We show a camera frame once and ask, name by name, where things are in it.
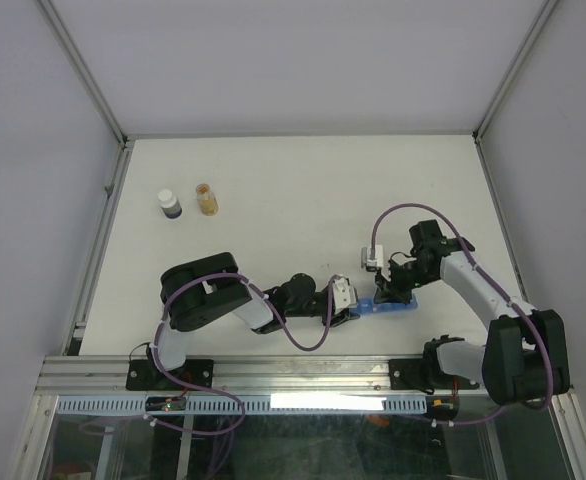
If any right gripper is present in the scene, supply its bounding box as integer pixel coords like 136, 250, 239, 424
373, 258, 436, 305

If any white cap pill bottle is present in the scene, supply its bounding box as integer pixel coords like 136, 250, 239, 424
157, 189, 182, 219

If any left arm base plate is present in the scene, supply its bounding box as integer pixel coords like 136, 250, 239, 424
125, 358, 214, 392

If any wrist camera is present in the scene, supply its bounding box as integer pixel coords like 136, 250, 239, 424
330, 276, 358, 312
361, 244, 384, 272

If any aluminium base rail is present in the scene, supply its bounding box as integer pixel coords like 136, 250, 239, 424
35, 353, 574, 397

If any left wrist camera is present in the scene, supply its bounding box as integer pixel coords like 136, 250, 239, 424
330, 276, 358, 312

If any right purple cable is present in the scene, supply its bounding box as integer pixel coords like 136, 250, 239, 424
370, 202, 557, 429

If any blue weekly pill organizer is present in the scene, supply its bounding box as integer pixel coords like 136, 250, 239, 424
351, 296, 418, 316

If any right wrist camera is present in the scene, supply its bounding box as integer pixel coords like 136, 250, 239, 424
361, 244, 384, 272

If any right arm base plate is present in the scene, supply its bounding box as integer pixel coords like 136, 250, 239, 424
388, 335, 479, 395

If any white slotted cable duct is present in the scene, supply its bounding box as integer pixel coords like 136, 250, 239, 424
57, 393, 427, 416

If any amber pill bottle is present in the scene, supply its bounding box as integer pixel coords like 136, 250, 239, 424
195, 183, 218, 216

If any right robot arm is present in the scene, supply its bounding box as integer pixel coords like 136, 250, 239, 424
363, 220, 571, 408

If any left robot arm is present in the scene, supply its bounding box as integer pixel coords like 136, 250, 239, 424
147, 252, 360, 389

